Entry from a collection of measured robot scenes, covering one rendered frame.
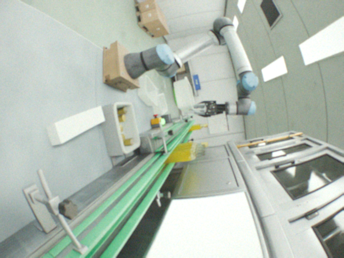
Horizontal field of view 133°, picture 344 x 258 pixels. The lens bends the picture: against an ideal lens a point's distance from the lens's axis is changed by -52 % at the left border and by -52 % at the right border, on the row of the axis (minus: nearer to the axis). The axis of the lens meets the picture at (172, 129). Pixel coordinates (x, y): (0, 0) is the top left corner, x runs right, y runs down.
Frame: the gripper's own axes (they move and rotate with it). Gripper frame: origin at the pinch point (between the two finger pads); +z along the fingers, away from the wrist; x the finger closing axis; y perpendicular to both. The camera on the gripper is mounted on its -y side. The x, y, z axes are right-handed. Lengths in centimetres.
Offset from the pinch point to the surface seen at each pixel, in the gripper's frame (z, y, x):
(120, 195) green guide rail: 15, 50, 30
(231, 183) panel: -21.3, 14.5, 36.5
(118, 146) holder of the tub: 26.4, 31.4, 17.4
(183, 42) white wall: 92, -537, -375
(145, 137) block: 22.1, 12.5, 14.9
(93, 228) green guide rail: 12, 66, 31
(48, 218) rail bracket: 20, 73, 29
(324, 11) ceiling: -148, -2, -106
